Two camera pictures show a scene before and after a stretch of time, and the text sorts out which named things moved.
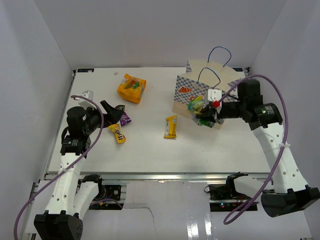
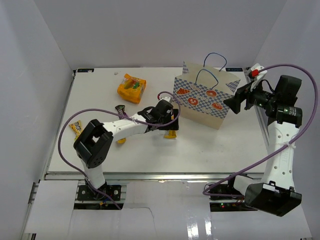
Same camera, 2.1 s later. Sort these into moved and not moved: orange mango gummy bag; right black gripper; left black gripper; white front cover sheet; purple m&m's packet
Moved: left black gripper; right black gripper
Not moved: purple m&m's packet; orange mango gummy bag; white front cover sheet
